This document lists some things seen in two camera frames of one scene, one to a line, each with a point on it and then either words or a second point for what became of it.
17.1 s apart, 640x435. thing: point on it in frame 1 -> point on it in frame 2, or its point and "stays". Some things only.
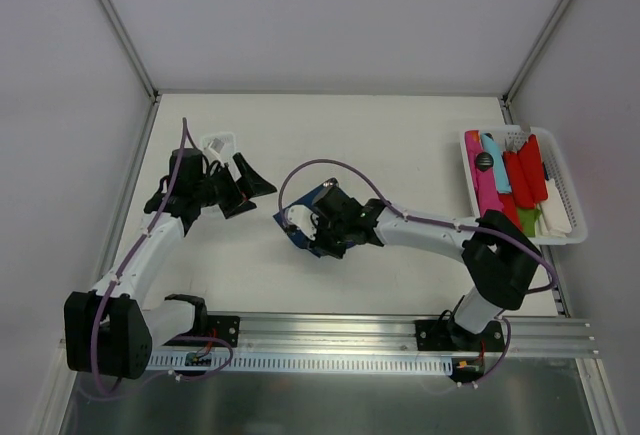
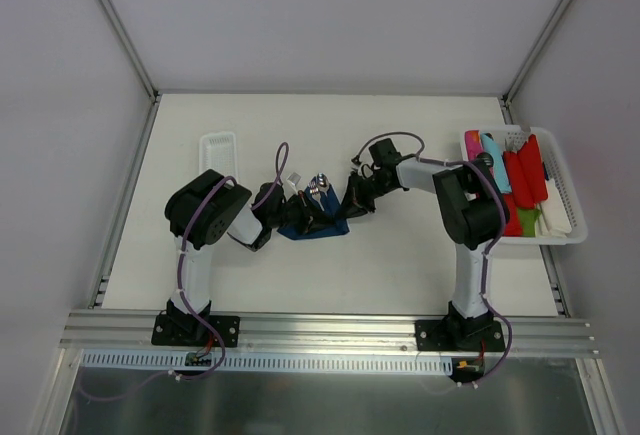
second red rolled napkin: (519, 197) stays
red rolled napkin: (532, 186) stays
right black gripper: (323, 222) -> (362, 192)
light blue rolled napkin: (502, 179) stays
